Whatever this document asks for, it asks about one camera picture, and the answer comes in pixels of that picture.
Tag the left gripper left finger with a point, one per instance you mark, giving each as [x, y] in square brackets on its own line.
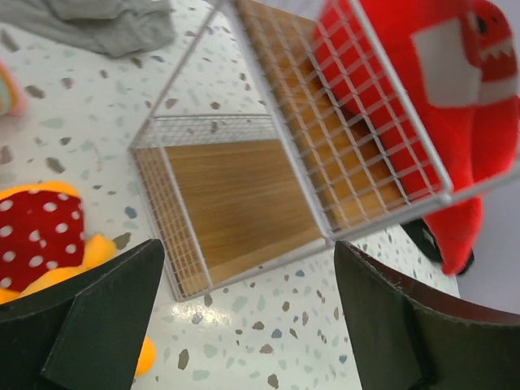
[86, 332]

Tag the white wire wooden shelf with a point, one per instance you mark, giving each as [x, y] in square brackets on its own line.
[232, 194]

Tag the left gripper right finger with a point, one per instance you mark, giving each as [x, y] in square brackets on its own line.
[408, 335]

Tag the pink plush striped hat left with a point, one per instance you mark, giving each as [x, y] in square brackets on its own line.
[13, 100]

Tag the red shark plush front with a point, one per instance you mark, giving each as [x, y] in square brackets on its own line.
[444, 66]

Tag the grey cloth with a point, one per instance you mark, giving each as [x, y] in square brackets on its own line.
[112, 28]

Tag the black jacket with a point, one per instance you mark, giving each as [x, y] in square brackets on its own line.
[421, 236]

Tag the yellow plush near left arm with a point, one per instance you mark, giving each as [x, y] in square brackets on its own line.
[43, 243]

